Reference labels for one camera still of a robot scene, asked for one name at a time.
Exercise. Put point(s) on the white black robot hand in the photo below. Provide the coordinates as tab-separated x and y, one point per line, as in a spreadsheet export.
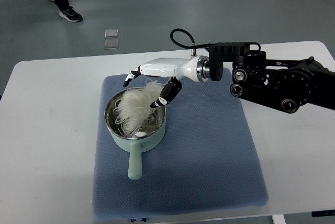
195	69

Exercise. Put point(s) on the white vermicelli bundle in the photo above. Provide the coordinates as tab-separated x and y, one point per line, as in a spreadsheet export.
133	108

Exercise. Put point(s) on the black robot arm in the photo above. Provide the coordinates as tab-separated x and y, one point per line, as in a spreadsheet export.
284	85

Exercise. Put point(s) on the mint green steel pot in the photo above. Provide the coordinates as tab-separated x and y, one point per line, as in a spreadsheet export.
136	145

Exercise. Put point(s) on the blue textured mat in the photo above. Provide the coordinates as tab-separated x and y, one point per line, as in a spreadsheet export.
206	161

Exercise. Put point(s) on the upper floor metal plate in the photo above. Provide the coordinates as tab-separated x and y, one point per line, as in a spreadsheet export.
111	33

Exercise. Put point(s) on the wire steaming rack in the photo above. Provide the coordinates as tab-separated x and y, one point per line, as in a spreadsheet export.
152	123

